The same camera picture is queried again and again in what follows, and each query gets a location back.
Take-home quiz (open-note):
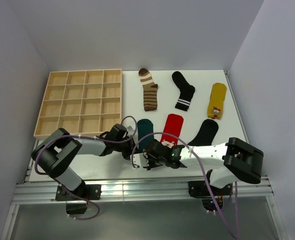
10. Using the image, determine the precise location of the red sock with white bear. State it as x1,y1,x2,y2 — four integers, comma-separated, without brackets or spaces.
160,113,184,149

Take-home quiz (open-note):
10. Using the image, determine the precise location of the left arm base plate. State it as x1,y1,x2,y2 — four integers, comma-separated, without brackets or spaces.
55,184,102,202

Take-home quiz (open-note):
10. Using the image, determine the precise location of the black sock with white stripes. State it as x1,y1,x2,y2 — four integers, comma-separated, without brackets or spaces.
172,71,195,112

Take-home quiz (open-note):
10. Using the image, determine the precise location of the brown striped sock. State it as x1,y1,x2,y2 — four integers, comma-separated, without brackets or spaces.
138,68,158,112

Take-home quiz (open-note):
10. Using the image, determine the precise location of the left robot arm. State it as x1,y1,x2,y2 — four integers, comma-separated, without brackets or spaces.
31,124,135,200

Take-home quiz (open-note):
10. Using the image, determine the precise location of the dark teal sock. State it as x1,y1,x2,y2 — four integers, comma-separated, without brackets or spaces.
137,118,154,152

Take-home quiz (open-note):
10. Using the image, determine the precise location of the plain black sock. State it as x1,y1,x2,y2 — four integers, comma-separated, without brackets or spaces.
188,119,219,147

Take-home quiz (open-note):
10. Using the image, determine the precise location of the aluminium mounting rail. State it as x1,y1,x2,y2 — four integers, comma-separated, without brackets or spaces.
11,172,275,205

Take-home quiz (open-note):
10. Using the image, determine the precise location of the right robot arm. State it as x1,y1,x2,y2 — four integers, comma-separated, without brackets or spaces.
137,137,264,195

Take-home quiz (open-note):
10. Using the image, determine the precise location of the wooden compartment tray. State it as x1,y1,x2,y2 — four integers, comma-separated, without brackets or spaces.
34,69,123,140

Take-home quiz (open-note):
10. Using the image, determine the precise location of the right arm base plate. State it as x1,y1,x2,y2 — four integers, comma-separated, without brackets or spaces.
188,180,233,199

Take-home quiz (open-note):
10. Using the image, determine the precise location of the yellow sock with cartoon face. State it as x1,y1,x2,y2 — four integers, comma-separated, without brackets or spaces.
207,82,227,119

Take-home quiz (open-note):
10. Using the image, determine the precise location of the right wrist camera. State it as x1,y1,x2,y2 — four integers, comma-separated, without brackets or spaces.
130,153,149,169

